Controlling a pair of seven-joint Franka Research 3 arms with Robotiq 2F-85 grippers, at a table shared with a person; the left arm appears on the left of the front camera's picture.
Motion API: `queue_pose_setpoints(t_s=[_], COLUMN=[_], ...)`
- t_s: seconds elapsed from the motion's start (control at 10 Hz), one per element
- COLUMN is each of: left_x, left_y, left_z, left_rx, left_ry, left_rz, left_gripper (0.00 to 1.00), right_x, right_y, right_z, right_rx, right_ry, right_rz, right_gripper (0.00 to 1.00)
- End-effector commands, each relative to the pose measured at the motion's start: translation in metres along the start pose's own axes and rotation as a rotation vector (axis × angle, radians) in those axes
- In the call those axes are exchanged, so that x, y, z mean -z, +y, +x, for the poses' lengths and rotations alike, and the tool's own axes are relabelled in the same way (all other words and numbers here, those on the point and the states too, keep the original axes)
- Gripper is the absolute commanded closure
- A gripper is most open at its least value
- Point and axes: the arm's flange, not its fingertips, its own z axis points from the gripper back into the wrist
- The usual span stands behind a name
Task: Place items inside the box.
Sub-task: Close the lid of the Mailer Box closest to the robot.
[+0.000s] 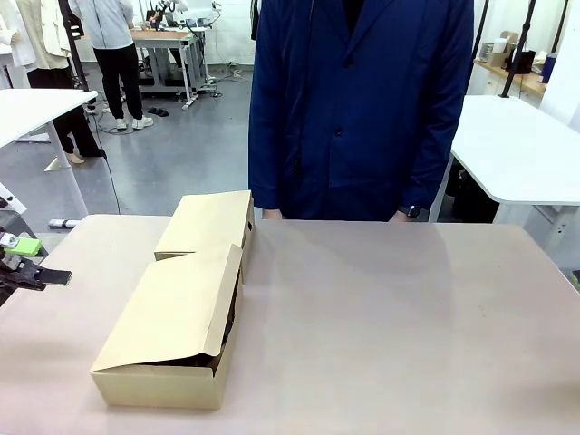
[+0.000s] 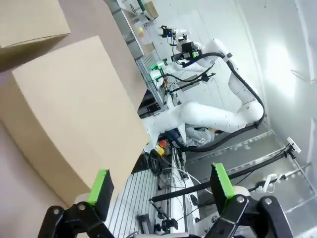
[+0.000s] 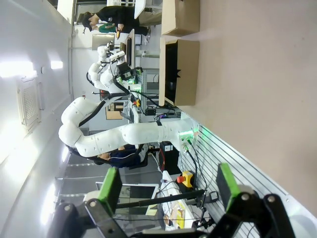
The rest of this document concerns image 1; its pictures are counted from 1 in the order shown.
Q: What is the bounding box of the large cardboard box with lid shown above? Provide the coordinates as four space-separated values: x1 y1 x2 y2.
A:
89 243 245 411

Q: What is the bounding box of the small cardboard box with lid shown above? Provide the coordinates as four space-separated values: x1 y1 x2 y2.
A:
153 189 255 285

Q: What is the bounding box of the person's right forearm blue sleeve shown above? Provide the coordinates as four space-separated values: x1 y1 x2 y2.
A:
247 112 295 222

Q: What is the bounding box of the person's left forearm blue sleeve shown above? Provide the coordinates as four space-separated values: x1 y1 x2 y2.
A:
398 112 468 214

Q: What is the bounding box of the black box on counter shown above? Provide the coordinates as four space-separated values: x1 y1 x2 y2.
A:
514 49 537 75

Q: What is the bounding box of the grey metal stool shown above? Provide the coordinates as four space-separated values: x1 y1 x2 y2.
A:
0 209 49 268

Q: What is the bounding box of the white table with white legs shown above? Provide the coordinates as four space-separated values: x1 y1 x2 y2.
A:
0 88 99 229

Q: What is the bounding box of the white side table angled corner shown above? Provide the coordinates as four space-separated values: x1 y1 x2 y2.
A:
428 93 580 268

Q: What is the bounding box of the black tripod stand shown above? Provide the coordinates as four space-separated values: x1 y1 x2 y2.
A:
56 0 92 92

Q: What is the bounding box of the person in white jacket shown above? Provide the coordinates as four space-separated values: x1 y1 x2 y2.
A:
67 0 155 132

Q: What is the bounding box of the black light stand pole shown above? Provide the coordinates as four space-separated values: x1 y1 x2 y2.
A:
498 0 538 100

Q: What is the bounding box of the grey workbench with wooden top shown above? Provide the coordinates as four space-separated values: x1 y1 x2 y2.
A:
130 26 214 111

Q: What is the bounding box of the thin black pole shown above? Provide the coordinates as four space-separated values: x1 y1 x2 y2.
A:
470 0 490 60

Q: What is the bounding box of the person in blue coat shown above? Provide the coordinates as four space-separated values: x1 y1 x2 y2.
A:
247 0 475 223

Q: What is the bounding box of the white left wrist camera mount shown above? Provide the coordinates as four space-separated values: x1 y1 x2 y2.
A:
0 183 27 214

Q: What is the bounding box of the black floor cable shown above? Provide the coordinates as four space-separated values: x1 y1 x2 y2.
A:
92 108 122 215

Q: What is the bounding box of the wooden wall counter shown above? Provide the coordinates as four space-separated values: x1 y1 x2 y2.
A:
473 58 547 97

